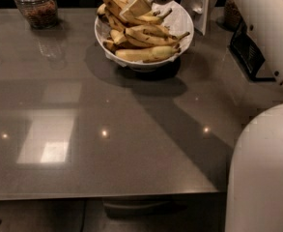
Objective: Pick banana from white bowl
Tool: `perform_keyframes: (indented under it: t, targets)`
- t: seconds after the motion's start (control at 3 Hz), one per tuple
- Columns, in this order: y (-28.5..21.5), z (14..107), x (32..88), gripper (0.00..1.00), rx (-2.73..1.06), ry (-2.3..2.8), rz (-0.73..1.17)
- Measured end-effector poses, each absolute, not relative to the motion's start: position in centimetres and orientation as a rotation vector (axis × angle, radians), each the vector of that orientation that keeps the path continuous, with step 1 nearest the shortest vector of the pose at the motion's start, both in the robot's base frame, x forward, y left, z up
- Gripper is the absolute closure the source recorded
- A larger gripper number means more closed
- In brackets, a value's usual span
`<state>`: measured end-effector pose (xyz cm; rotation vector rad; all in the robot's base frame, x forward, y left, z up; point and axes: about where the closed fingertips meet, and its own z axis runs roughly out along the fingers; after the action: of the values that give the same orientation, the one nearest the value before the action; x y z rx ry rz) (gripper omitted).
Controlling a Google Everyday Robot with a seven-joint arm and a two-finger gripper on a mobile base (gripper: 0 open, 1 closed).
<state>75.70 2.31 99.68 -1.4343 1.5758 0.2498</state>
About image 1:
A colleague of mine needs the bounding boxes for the glass jar right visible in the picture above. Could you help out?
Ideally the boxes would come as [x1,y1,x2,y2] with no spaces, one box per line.
[224,0,241,30]

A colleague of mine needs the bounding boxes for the glass jar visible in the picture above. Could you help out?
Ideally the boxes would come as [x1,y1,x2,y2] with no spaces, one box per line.
[14,0,58,29]
[224,0,241,30]

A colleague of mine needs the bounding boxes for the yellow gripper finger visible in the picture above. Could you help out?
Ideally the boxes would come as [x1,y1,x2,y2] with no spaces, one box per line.
[127,0,152,16]
[120,10,135,23]

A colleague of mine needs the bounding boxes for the yellow banana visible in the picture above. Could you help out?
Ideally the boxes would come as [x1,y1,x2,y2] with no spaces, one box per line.
[115,45,181,62]
[102,0,172,25]
[124,25,190,47]

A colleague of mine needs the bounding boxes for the glass jar left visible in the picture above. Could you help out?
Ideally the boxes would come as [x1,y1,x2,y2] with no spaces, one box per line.
[14,0,58,29]

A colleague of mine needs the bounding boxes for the black wire basket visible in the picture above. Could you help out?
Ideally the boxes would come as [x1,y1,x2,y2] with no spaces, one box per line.
[229,19,274,82]

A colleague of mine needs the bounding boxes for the white bowl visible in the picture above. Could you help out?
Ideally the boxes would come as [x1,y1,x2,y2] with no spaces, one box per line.
[94,0,195,73]

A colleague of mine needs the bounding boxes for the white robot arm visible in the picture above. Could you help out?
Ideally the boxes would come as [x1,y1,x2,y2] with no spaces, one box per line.
[225,0,283,232]

